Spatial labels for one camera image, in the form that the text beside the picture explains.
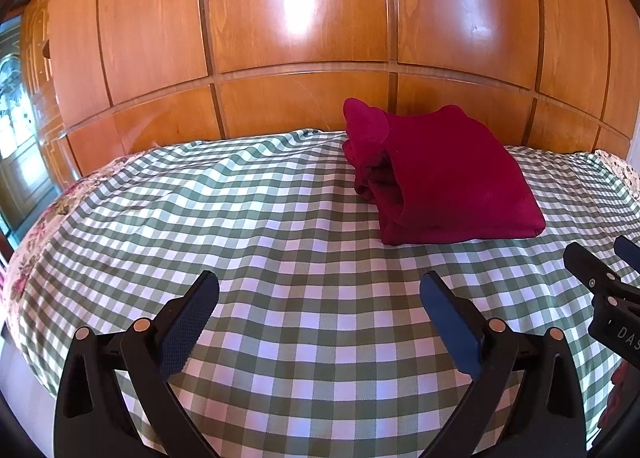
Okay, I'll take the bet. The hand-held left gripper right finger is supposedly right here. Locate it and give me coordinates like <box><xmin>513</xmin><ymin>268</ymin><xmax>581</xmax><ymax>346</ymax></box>
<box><xmin>419</xmin><ymin>271</ymin><xmax>587</xmax><ymax>458</ymax></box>

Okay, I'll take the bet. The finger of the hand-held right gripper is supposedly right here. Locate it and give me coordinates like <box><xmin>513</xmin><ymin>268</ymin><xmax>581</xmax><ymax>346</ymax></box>
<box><xmin>563</xmin><ymin>241</ymin><xmax>632</xmax><ymax>299</ymax></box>
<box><xmin>615</xmin><ymin>235</ymin><xmax>640</xmax><ymax>266</ymax></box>

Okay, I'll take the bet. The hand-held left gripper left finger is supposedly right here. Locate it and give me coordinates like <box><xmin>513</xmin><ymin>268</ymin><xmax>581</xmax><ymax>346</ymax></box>
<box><xmin>52</xmin><ymin>269</ymin><xmax>221</xmax><ymax>458</ymax></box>

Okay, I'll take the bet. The maroon fleece garment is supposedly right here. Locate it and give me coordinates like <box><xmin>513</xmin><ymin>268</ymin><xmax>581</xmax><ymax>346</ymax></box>
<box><xmin>342</xmin><ymin>97</ymin><xmax>547</xmax><ymax>245</ymax></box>

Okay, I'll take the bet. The person's reddish clothing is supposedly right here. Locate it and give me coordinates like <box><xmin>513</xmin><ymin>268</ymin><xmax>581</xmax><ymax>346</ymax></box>
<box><xmin>596</xmin><ymin>352</ymin><xmax>635</xmax><ymax>435</ymax></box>

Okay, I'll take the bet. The green white checkered bedsheet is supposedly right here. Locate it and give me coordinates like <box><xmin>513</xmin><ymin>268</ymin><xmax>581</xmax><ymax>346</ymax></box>
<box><xmin>17</xmin><ymin>127</ymin><xmax>640</xmax><ymax>458</ymax></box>

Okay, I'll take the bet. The floral bedspread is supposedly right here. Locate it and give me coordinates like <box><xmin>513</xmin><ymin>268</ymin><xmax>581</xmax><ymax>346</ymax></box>
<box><xmin>0</xmin><ymin>153</ymin><xmax>132</xmax><ymax>354</ymax></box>

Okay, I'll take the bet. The wooden door with glass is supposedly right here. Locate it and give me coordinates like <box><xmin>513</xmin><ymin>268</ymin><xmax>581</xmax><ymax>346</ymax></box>
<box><xmin>0</xmin><ymin>18</ymin><xmax>58</xmax><ymax>239</ymax></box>

